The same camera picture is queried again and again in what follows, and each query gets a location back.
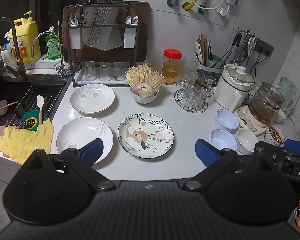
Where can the white pot lid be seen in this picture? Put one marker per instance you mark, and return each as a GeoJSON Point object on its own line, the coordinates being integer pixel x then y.
{"type": "Point", "coordinates": [242, 76]}

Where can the bundle of chopsticks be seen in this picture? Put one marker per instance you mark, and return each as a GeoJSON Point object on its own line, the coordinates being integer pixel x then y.
{"type": "Point", "coordinates": [203, 47]}

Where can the patterned steel cleaver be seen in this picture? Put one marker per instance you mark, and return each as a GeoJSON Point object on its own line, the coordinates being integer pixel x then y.
{"type": "Point", "coordinates": [102, 30]}

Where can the black metal dish rack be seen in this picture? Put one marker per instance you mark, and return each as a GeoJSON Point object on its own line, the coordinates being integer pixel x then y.
{"type": "Point", "coordinates": [71, 55]}

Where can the bowl of mixed grains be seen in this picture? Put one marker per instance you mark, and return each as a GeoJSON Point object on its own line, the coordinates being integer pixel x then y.
{"type": "Point", "coordinates": [274, 135]}

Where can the kitchen scissors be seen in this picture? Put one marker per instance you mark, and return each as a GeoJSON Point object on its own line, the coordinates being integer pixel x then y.
{"type": "Point", "coordinates": [252, 43]}

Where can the hanging metal kitchen utensils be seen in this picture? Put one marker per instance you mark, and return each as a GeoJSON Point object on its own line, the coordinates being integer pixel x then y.
{"type": "Point", "coordinates": [238, 50]}

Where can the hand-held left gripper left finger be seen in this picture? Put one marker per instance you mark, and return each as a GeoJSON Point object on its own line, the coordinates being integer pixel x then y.
{"type": "Point", "coordinates": [93, 151]}

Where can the white bowl with vegetables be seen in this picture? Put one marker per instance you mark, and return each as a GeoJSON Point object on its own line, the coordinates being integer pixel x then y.
{"type": "Point", "coordinates": [143, 99]}

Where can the cream kettle base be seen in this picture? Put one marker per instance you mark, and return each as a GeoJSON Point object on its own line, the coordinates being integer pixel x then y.
{"type": "Point", "coordinates": [245, 120]}

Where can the dark wall power strip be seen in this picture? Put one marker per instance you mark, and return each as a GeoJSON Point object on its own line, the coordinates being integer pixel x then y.
{"type": "Point", "coordinates": [263, 47]}

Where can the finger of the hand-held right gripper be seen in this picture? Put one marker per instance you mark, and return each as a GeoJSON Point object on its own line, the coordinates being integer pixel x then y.
{"type": "Point", "coordinates": [297, 146]}
{"type": "Point", "coordinates": [275, 155]}

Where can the white silicone spatula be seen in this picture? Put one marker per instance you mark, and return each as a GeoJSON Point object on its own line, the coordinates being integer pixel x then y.
{"type": "Point", "coordinates": [40, 105]}

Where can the yellow dish cloth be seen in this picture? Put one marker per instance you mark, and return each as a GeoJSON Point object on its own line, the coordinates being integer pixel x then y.
{"type": "Point", "coordinates": [27, 142]}

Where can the chrome kitchen faucet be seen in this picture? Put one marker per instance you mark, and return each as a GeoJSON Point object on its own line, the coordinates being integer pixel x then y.
{"type": "Point", "coordinates": [61, 60]}

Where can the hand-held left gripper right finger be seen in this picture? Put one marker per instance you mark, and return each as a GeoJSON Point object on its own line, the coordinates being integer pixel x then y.
{"type": "Point", "coordinates": [205, 152]}

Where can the small white bowl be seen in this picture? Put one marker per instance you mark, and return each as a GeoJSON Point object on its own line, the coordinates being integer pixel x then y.
{"type": "Point", "coordinates": [247, 140]}

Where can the cut purple onion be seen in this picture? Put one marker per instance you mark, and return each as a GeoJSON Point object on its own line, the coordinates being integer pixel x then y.
{"type": "Point", "coordinates": [142, 90]}

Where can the light blue bowl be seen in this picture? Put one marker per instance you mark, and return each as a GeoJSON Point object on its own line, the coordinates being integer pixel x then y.
{"type": "Point", "coordinates": [222, 140]}
{"type": "Point", "coordinates": [226, 121]}

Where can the green round scrub pad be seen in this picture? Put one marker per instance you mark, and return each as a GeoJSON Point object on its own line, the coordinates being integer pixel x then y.
{"type": "Point", "coordinates": [33, 122]}

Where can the white and blue bottle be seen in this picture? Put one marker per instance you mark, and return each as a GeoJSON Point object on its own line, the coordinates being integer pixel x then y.
{"type": "Point", "coordinates": [6, 47]}

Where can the pale green electric kettle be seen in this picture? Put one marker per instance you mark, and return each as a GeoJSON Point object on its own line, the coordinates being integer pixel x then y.
{"type": "Point", "coordinates": [288, 90]}

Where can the glass jar with red lid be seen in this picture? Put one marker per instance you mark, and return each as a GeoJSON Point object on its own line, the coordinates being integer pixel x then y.
{"type": "Point", "coordinates": [171, 67]}

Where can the black kitchen faucet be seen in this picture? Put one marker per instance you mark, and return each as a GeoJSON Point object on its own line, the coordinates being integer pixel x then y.
{"type": "Point", "coordinates": [18, 55]}

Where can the white leaf print plate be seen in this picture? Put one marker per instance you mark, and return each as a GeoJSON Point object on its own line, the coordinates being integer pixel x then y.
{"type": "Point", "coordinates": [92, 102]}
{"type": "Point", "coordinates": [80, 135]}

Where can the floral plate with blue rim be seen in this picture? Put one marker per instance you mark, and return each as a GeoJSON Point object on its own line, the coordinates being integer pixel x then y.
{"type": "Point", "coordinates": [145, 136]}

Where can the green dish soap bottle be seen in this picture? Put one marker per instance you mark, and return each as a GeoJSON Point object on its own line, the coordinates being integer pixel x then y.
{"type": "Point", "coordinates": [52, 47]}

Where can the brown wooden cutting board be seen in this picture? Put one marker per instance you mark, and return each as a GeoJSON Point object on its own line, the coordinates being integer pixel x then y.
{"type": "Point", "coordinates": [142, 37]}

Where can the wooden chopsticks pair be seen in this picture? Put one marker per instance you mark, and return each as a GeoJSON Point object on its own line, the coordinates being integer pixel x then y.
{"type": "Point", "coordinates": [5, 107]}

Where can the yellow detergent bottle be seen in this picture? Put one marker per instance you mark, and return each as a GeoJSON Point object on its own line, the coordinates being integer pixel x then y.
{"type": "Point", "coordinates": [25, 40]}

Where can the dark steel wool scrubber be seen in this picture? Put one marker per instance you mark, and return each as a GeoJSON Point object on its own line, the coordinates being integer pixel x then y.
{"type": "Point", "coordinates": [22, 123]}

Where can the glass kettle with tea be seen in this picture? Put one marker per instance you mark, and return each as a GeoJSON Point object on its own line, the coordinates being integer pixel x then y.
{"type": "Point", "coordinates": [266, 102]}

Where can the bowl with enoki and onion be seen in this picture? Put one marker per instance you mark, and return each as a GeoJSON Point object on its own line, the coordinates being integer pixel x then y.
{"type": "Point", "coordinates": [145, 76]}

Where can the white cutlery cup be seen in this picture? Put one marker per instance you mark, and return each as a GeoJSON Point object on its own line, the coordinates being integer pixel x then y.
{"type": "Point", "coordinates": [129, 38]}
{"type": "Point", "coordinates": [75, 40]}

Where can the green utensil holder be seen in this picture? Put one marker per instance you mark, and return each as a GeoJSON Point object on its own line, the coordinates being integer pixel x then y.
{"type": "Point", "coordinates": [215, 66]}

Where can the black sink drain rack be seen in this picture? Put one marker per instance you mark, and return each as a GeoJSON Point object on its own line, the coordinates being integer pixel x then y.
{"type": "Point", "coordinates": [47, 95]}

